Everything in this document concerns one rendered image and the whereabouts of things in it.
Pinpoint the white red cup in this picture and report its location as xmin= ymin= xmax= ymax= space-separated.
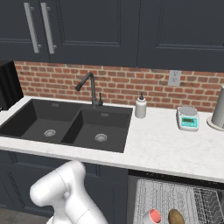
xmin=141 ymin=207 xmax=163 ymax=224

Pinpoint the grey paper towel holder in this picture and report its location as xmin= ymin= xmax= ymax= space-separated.
xmin=206 ymin=84 xmax=224 ymax=131

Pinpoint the dark blue base cupboard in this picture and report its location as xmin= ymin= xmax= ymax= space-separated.
xmin=0 ymin=149 xmax=130 ymax=224

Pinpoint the black appliance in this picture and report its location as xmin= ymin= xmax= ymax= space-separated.
xmin=0 ymin=59 xmax=25 ymax=111

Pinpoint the white soap dispenser bottle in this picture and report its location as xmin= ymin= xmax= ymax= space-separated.
xmin=134 ymin=92 xmax=148 ymax=120

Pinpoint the dark grey tap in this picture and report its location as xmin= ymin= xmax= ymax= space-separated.
xmin=74 ymin=71 xmax=104 ymax=109

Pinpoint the dark blue wall cupboard door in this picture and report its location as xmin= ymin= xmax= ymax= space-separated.
xmin=0 ymin=0 xmax=51 ymax=63
xmin=136 ymin=0 xmax=224 ymax=73
xmin=38 ymin=0 xmax=142 ymax=68

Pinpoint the brown bowl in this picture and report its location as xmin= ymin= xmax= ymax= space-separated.
xmin=167 ymin=207 xmax=186 ymax=224

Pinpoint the silver bar cupboard handle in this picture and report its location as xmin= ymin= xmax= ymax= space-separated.
xmin=39 ymin=2 xmax=58 ymax=55
xmin=23 ymin=2 xmax=43 ymax=54

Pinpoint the wire dishwasher rack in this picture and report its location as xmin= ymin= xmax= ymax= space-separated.
xmin=192 ymin=186 xmax=224 ymax=224

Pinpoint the white teal kitchen scale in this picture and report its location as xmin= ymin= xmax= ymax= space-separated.
xmin=175 ymin=106 xmax=201 ymax=132

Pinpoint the black double sink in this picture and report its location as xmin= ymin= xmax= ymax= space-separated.
xmin=0 ymin=97 xmax=134 ymax=154

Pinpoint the grey wall socket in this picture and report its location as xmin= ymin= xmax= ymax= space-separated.
xmin=167 ymin=69 xmax=183 ymax=88

